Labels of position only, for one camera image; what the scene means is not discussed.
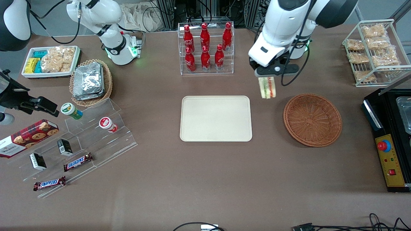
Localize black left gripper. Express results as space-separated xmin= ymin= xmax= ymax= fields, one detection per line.
xmin=250 ymin=55 xmax=291 ymax=70

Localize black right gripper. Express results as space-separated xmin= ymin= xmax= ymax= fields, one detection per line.
xmin=0 ymin=70 xmax=60 ymax=117

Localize sandwich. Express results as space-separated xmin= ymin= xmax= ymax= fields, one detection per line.
xmin=258 ymin=76 xmax=277 ymax=99

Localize brown round wicker basket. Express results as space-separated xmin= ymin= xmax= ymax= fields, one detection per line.
xmin=283 ymin=93 xmax=343 ymax=148

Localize light woven wicker basket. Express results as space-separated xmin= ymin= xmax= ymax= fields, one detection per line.
xmin=69 ymin=59 xmax=113 ymax=107

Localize beige plastic tray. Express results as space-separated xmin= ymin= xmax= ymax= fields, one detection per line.
xmin=179 ymin=95 xmax=253 ymax=142

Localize red tartan cookie box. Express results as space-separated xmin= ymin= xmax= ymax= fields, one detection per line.
xmin=0 ymin=119 xmax=60 ymax=159

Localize white rectangular snack bin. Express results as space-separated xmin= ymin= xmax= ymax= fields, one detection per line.
xmin=21 ymin=46 xmax=81 ymax=79

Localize green yogurt cup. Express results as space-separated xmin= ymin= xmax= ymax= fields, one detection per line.
xmin=60 ymin=102 xmax=83 ymax=120

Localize yellow snack pack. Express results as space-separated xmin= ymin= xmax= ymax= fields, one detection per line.
xmin=24 ymin=57 xmax=41 ymax=74

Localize small black carton box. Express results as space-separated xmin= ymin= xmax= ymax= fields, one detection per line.
xmin=57 ymin=138 xmax=74 ymax=157
xmin=30 ymin=153 xmax=47 ymax=171

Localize clear bag of crackers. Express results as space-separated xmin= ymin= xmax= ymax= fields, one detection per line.
xmin=41 ymin=46 xmax=76 ymax=73

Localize clear acrylic bottle rack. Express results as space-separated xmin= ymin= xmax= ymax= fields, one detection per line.
xmin=177 ymin=21 xmax=235 ymax=76

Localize silver foil-wrapped packs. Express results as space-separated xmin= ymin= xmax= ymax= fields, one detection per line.
xmin=73 ymin=62 xmax=105 ymax=101

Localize red Coca-Cola bottle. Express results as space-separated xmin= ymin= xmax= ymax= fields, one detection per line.
xmin=183 ymin=24 xmax=195 ymax=54
xmin=185 ymin=47 xmax=197 ymax=73
xmin=200 ymin=45 xmax=212 ymax=72
xmin=214 ymin=44 xmax=225 ymax=71
xmin=200 ymin=23 xmax=211 ymax=52
xmin=222 ymin=22 xmax=233 ymax=51

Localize Snickers chocolate bar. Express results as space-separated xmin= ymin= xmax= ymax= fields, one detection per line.
xmin=33 ymin=176 xmax=67 ymax=192
xmin=63 ymin=152 xmax=94 ymax=172

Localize clear acrylic stepped shelf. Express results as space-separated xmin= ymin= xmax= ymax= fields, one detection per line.
xmin=6 ymin=98 xmax=138 ymax=199

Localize red strawberry yogurt cup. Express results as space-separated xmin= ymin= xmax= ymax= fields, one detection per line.
xmin=99 ymin=117 xmax=118 ymax=133

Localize clear bag fried snacks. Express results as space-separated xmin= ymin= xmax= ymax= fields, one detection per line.
xmin=372 ymin=48 xmax=400 ymax=67
xmin=367 ymin=37 xmax=392 ymax=50
xmin=347 ymin=52 xmax=368 ymax=64
xmin=353 ymin=70 xmax=376 ymax=82
xmin=361 ymin=24 xmax=388 ymax=39
xmin=346 ymin=39 xmax=365 ymax=51

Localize black appliance yellow panel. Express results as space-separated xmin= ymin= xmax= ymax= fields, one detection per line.
xmin=362 ymin=88 xmax=411 ymax=193

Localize red emergency stop button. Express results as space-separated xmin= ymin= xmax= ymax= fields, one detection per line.
xmin=377 ymin=140 xmax=392 ymax=153

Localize steel pan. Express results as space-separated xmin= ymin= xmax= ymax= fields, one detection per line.
xmin=396 ymin=96 xmax=411 ymax=135

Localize beige crumpled cloth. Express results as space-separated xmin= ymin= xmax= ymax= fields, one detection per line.
xmin=120 ymin=1 xmax=162 ymax=33

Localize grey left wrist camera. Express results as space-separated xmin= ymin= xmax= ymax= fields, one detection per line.
xmin=255 ymin=64 xmax=300 ymax=78

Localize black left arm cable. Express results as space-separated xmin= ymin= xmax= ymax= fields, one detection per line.
xmin=281 ymin=0 xmax=311 ymax=87

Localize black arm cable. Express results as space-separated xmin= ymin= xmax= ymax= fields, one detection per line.
xmin=281 ymin=0 xmax=311 ymax=87
xmin=30 ymin=0 xmax=81 ymax=45

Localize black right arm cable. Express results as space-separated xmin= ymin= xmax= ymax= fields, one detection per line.
xmin=30 ymin=0 xmax=81 ymax=45

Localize white wire rack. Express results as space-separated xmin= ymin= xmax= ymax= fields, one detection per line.
xmin=342 ymin=18 xmax=411 ymax=87

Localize aluminium equipment frame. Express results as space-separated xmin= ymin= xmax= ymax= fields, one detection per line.
xmin=155 ymin=0 xmax=269 ymax=30

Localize black cable bundle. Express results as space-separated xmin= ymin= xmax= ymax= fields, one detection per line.
xmin=292 ymin=213 xmax=411 ymax=231

